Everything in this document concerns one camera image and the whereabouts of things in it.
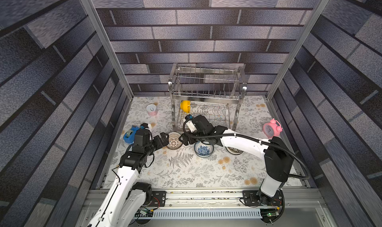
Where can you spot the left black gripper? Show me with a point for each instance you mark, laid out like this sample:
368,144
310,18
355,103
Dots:
160,144

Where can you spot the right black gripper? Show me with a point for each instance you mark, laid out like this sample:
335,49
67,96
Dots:
189,137

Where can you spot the brown patterned bowl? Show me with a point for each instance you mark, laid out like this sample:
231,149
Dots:
174,142

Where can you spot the yellow bowl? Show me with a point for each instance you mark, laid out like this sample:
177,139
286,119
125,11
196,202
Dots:
185,106

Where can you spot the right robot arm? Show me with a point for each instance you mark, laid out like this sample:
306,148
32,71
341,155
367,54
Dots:
278,159

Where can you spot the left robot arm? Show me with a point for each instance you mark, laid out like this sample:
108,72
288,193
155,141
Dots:
127,196

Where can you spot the stainless steel dish rack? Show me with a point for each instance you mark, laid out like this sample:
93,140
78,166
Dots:
215,92

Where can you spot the blue white patterned bowl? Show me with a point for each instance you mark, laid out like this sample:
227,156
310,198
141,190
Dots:
203,150

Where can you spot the pink white cup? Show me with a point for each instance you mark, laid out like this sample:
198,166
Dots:
152,110

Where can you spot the blue tape dispenser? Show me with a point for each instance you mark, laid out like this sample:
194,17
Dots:
130,134

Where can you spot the dark floral bowl stack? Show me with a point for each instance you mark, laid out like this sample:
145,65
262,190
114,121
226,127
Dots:
234,151

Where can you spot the floral tablecloth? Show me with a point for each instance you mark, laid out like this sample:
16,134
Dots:
182,168

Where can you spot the pink alarm clock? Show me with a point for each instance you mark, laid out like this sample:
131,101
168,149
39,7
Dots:
272,128

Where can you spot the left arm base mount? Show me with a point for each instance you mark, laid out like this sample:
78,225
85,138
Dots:
156,200

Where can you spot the aluminium front rail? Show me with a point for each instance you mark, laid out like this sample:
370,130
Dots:
228,198

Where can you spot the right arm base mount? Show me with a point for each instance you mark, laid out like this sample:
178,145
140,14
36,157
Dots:
255,198

